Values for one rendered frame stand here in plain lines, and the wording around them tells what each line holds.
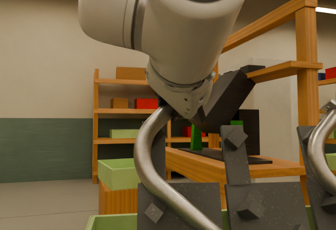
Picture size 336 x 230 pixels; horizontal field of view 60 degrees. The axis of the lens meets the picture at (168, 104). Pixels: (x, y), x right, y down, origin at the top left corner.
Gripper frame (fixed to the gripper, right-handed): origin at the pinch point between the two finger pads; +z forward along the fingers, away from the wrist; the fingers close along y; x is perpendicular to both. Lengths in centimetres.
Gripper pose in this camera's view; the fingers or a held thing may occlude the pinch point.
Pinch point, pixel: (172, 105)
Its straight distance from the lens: 53.2
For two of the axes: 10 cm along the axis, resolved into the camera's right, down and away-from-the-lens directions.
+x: -6.9, 6.6, -2.9
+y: -7.2, -6.6, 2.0
